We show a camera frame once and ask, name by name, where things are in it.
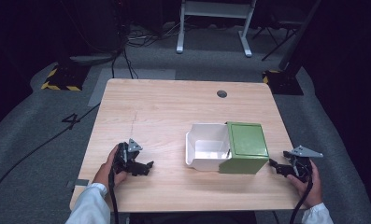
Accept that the green drawer box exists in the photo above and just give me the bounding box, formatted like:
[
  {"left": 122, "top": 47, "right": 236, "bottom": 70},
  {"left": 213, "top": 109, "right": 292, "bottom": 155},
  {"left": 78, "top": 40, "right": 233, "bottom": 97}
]
[{"left": 218, "top": 120, "right": 270, "bottom": 175}]

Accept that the black folding stand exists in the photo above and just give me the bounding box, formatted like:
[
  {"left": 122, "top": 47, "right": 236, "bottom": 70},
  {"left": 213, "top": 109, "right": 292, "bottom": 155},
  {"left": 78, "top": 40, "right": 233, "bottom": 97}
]
[{"left": 251, "top": 18, "right": 301, "bottom": 63}]

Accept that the left hand-held gripper black cable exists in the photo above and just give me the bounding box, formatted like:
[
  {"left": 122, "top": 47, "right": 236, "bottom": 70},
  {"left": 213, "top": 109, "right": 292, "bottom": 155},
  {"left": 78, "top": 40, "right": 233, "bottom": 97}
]
[{"left": 107, "top": 166, "right": 121, "bottom": 224}]

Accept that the person's right hand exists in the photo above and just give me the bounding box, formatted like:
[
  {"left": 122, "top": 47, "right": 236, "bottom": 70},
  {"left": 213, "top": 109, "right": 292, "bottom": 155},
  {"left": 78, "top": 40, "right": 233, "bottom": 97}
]
[{"left": 287, "top": 161, "right": 324, "bottom": 209}]

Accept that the bundle of black floor cables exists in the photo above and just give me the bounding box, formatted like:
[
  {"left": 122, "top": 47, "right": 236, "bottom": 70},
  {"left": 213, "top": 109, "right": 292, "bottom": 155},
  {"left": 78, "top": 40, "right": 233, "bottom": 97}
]
[{"left": 109, "top": 18, "right": 187, "bottom": 80}]

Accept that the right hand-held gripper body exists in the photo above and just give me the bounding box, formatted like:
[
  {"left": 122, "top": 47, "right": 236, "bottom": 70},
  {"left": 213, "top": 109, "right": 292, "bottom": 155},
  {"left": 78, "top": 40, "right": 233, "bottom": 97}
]
[{"left": 282, "top": 145, "right": 324, "bottom": 184}]

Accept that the white metal desk frame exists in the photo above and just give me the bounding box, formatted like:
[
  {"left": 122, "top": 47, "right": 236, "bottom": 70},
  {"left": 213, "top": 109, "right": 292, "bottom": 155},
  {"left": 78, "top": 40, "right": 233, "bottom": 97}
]
[{"left": 176, "top": 0, "right": 258, "bottom": 59}]

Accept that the white plastic drawer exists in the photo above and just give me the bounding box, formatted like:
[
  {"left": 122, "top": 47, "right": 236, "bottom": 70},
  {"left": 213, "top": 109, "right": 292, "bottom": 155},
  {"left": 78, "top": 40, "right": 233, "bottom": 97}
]
[{"left": 185, "top": 122, "right": 233, "bottom": 173}]

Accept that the person's left hand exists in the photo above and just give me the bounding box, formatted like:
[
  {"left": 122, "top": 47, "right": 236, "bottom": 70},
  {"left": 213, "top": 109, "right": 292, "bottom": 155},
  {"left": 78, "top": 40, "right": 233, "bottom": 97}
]
[{"left": 93, "top": 144, "right": 129, "bottom": 189}]

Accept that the hand-held gripper black cable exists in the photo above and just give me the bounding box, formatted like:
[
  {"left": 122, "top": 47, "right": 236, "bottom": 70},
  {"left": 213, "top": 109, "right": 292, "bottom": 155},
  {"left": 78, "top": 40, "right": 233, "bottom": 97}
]
[
  {"left": 107, "top": 166, "right": 121, "bottom": 224},
  {"left": 288, "top": 174, "right": 314, "bottom": 224}
]

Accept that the black stand base with pole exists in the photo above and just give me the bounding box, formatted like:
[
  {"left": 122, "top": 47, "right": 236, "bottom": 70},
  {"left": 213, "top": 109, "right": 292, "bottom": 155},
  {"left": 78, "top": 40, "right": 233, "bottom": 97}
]
[{"left": 262, "top": 0, "right": 322, "bottom": 96}]

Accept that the long black floor cable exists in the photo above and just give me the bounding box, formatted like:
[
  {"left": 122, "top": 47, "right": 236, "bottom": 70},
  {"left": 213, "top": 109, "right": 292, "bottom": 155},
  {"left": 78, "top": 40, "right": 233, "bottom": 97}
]
[{"left": 0, "top": 103, "right": 101, "bottom": 204}]

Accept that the black stand base striped edge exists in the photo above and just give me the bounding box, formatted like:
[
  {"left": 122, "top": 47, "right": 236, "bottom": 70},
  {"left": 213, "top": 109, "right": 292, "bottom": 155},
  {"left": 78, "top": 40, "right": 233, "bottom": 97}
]
[{"left": 40, "top": 63, "right": 92, "bottom": 92}]

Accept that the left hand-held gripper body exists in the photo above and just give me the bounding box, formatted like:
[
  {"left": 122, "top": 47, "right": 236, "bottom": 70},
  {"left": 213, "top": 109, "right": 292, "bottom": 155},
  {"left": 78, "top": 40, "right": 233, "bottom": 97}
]
[{"left": 112, "top": 138, "right": 144, "bottom": 175}]

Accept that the right hand-held gripper black cable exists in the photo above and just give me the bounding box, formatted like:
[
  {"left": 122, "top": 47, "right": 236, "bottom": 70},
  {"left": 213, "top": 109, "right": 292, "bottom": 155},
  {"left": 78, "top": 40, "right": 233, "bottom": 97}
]
[{"left": 288, "top": 174, "right": 314, "bottom": 224}]

